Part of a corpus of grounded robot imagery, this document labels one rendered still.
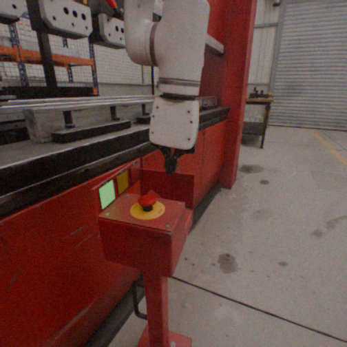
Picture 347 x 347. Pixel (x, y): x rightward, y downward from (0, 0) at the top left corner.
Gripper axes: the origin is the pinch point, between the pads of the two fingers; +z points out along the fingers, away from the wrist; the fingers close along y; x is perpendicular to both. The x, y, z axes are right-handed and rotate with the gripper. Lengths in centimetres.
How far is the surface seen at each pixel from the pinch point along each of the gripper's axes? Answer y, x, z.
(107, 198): -9.3, -12.0, 5.4
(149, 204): 0.0, -11.5, 4.3
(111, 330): -20, -2, 82
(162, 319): 4.3, -7.9, 46.1
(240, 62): 3, 165, -41
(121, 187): -9.5, -6.6, 5.5
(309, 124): 217, 669, 51
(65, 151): -26.5, -5.4, 0.3
